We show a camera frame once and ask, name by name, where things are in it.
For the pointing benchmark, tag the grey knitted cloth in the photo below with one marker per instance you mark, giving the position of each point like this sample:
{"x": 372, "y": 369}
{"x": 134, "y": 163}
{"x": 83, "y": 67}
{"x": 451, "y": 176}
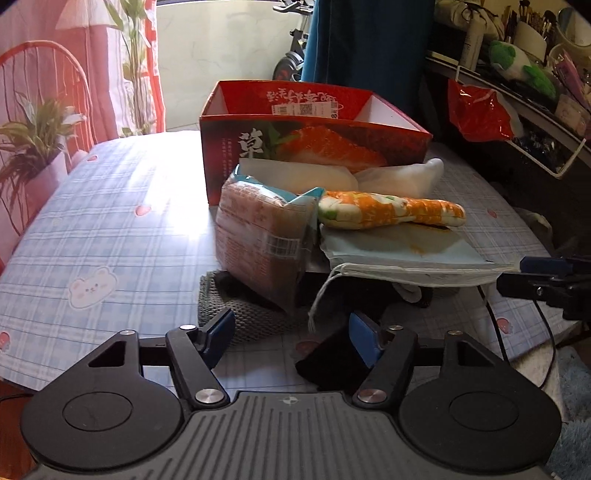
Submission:
{"x": 255, "y": 317}

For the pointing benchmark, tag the white spray bottle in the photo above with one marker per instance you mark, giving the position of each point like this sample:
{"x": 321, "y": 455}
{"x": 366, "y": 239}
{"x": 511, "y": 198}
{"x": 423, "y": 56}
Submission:
{"x": 473, "y": 43}

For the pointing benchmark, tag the orange floral cloth doll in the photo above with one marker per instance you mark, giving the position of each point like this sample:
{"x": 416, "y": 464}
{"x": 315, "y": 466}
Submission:
{"x": 351, "y": 210}

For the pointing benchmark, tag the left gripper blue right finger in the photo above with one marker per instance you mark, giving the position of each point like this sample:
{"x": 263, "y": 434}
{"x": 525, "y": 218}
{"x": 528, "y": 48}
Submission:
{"x": 389, "y": 354}

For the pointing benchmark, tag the blue plaid tablecloth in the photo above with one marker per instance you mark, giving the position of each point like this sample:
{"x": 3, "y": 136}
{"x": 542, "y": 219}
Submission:
{"x": 136, "y": 211}

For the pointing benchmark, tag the red strawberry cardboard box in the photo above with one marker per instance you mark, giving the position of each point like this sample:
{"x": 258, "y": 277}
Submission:
{"x": 303, "y": 122}

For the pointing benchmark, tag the round vanity mirror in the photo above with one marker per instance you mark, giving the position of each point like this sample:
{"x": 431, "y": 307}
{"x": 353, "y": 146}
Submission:
{"x": 574, "y": 31}

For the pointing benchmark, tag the purple tissue pack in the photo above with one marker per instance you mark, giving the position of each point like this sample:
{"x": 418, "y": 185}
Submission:
{"x": 568, "y": 74}

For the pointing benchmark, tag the light blue folded cloth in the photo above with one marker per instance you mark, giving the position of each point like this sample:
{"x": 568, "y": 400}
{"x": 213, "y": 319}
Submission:
{"x": 407, "y": 244}

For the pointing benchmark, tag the packaged bread bag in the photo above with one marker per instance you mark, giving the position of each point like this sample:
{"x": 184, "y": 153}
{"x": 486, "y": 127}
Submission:
{"x": 264, "y": 236}

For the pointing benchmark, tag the black cloth piece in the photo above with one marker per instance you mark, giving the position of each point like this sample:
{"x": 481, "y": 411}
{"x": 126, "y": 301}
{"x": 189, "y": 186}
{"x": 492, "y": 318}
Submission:
{"x": 334, "y": 365}

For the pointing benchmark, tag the blue curtain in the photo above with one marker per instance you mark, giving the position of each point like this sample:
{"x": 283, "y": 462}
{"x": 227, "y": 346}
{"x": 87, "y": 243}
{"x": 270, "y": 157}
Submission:
{"x": 371, "y": 45}

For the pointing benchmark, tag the pink printed backdrop cloth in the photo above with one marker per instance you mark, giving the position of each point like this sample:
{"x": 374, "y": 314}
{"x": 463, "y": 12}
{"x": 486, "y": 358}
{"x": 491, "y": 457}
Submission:
{"x": 73, "y": 74}

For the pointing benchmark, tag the red plastic bag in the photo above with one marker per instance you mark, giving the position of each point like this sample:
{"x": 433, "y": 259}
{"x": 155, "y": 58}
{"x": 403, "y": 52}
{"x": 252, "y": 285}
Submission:
{"x": 482, "y": 115}

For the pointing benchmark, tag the white drawstring pouch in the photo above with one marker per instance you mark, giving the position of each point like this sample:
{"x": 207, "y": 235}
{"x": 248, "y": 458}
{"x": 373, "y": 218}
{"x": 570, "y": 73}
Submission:
{"x": 433, "y": 276}

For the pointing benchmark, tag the white brush holder cup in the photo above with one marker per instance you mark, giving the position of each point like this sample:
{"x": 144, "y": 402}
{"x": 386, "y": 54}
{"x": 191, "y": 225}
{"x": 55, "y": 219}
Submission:
{"x": 530, "y": 41}

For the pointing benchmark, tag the white wire rack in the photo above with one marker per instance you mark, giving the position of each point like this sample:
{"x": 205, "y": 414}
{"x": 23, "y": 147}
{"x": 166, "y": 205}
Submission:
{"x": 546, "y": 142}

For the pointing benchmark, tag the white sock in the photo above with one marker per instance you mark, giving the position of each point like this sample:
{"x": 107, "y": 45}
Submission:
{"x": 412, "y": 181}

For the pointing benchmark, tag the beige drawstring bag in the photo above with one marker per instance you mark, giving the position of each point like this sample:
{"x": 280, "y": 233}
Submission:
{"x": 459, "y": 14}

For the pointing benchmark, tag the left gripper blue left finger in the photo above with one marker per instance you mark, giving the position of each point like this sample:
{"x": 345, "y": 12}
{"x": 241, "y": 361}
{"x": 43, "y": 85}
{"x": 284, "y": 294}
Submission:
{"x": 194, "y": 352}

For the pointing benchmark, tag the green white plush toy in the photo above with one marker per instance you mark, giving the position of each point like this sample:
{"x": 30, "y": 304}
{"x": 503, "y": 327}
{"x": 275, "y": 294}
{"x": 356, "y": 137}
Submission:
{"x": 513, "y": 64}

